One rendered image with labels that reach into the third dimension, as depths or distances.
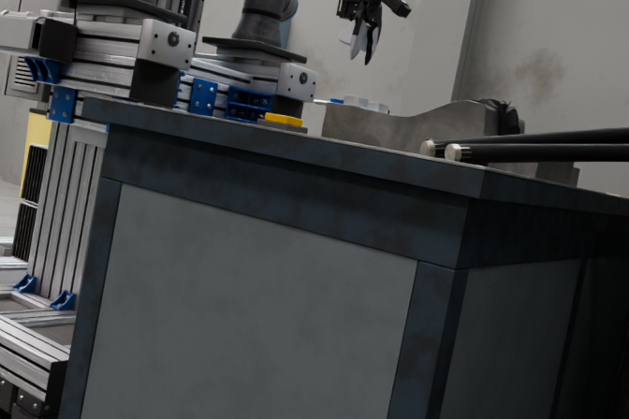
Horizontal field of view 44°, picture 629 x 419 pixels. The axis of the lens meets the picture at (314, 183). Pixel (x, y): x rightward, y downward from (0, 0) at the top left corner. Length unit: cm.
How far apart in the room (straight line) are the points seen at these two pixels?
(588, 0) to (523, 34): 36
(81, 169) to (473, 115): 110
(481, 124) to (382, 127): 22
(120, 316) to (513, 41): 336
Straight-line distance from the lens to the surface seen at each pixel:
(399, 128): 167
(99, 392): 133
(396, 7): 180
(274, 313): 109
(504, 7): 441
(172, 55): 182
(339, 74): 484
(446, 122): 163
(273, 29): 227
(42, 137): 592
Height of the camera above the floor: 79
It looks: 3 degrees down
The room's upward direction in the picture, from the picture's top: 11 degrees clockwise
